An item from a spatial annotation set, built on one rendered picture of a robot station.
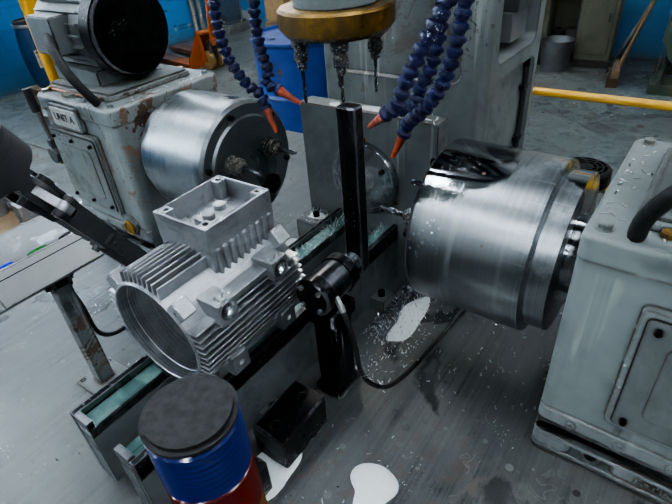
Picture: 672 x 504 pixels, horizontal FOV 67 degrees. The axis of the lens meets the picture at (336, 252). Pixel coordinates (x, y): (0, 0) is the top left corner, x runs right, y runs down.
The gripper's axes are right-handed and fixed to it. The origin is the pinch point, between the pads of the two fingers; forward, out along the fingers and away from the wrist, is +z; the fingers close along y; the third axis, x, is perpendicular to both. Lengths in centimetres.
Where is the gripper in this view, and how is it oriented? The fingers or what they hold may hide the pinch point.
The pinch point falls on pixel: (119, 248)
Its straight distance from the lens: 70.8
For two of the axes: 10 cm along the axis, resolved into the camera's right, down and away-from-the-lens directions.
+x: -4.7, 8.4, -2.6
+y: -8.1, -2.9, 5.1
